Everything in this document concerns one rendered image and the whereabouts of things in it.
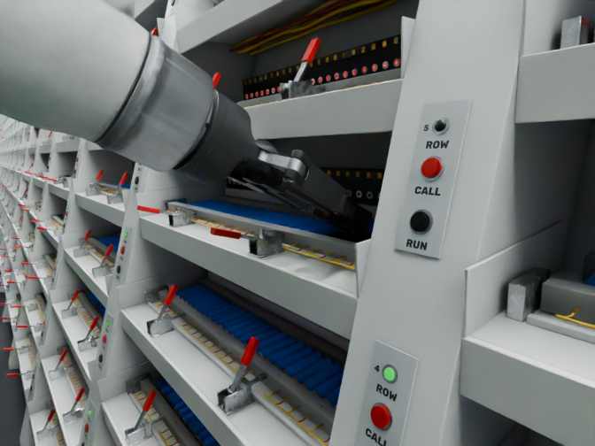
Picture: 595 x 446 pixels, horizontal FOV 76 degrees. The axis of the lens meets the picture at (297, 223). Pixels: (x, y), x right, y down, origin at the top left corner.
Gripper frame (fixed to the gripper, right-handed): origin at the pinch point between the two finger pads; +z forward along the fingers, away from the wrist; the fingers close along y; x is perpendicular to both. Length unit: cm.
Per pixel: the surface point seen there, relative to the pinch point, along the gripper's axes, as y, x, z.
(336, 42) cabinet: 23.3, -34.6, 7.7
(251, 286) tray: 8.2, 11.7, -2.3
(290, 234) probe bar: 6.9, 3.9, -0.3
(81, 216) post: 121, 16, 0
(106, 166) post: 121, -4, 2
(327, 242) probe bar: 0.2, 3.7, -0.4
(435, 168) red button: -14.6, -2.9, -6.9
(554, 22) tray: -19.1, -16.2, -4.6
